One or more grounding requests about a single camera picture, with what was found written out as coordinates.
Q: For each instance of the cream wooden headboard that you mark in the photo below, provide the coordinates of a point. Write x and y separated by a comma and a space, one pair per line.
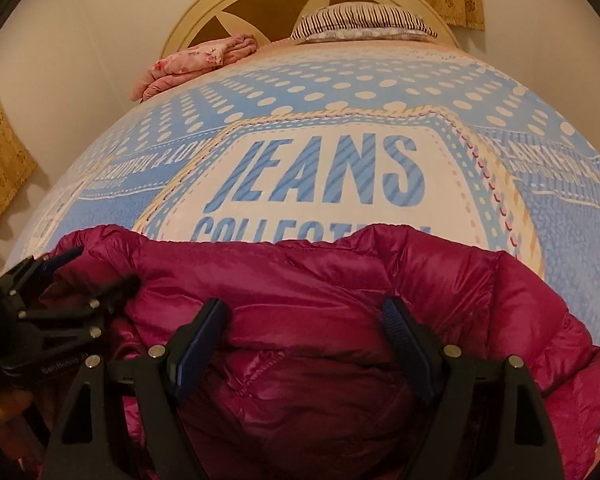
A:
260, 5

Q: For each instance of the pink blue patterned bedspread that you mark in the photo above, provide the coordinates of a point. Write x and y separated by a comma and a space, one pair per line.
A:
314, 142

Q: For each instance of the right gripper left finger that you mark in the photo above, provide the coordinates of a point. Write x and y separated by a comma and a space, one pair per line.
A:
120, 420

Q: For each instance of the striped pillow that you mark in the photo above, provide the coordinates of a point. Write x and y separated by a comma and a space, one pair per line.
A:
361, 20

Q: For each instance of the beige side window curtain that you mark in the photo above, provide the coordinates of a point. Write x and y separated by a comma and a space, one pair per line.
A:
0, 150

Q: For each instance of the person's left hand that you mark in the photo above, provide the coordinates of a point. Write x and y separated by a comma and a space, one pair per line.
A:
17, 440

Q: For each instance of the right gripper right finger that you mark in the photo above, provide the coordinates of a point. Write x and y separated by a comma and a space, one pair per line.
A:
474, 418

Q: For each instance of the pink floral folded blanket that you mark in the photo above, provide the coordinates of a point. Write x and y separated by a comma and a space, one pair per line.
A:
185, 65

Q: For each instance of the magenta puffer coat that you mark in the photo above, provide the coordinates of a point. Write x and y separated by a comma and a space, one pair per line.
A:
305, 385

